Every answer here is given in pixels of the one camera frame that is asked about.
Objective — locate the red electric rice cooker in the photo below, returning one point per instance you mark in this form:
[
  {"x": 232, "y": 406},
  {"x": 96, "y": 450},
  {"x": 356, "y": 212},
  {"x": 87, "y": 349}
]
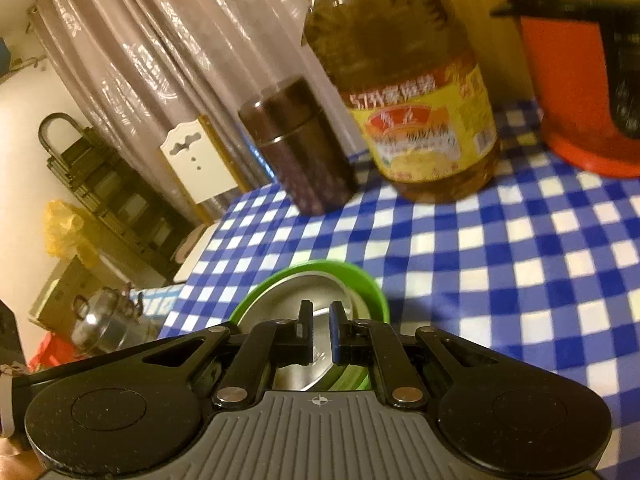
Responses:
[{"x": 560, "y": 85}]

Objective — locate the white cutout wooden board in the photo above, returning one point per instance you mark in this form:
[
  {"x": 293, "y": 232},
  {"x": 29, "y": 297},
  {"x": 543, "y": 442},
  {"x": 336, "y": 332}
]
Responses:
[{"x": 200, "y": 180}]

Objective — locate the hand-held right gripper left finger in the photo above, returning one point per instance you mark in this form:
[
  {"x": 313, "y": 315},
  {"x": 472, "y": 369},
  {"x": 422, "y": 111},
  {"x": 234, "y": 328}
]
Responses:
[{"x": 307, "y": 332}]

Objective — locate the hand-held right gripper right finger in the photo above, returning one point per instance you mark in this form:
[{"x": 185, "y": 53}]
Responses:
[{"x": 336, "y": 332}]

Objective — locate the stainless steel bowl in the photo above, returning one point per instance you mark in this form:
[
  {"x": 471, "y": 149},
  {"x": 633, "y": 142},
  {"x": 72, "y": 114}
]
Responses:
[{"x": 295, "y": 291}]

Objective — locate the red plastic object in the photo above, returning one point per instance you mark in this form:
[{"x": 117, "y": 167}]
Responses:
[{"x": 50, "y": 352}]

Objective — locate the green plastic bowl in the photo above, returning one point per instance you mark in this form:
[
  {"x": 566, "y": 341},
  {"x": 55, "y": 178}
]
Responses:
[{"x": 371, "y": 286}]

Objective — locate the brown metal canister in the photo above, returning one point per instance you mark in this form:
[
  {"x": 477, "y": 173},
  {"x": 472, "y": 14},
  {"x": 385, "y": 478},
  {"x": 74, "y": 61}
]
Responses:
[{"x": 300, "y": 150}]

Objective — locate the black folding rack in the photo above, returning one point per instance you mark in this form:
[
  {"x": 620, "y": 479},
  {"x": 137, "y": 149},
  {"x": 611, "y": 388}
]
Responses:
[{"x": 115, "y": 185}]

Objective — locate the steel pot with glass lid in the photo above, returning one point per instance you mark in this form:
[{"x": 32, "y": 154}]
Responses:
[{"x": 100, "y": 321}]

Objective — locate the clear plastic wrapped panels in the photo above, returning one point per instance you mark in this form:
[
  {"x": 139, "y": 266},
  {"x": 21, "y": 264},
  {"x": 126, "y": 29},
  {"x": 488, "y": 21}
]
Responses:
[{"x": 150, "y": 35}]

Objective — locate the blue white checkered tablecloth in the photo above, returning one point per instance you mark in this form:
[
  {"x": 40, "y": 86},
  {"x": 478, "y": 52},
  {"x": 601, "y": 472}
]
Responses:
[{"x": 500, "y": 260}]

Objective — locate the yellow plastic bag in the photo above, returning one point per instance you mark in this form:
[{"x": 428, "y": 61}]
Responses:
[{"x": 65, "y": 230}]

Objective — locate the large cooking oil bottle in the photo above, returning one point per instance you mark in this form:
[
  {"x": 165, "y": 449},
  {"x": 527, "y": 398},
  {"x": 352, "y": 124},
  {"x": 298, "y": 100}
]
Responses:
[{"x": 400, "y": 60}]

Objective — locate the cardboard box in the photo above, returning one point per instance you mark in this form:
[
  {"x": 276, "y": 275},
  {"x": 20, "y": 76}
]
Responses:
[{"x": 60, "y": 285}]

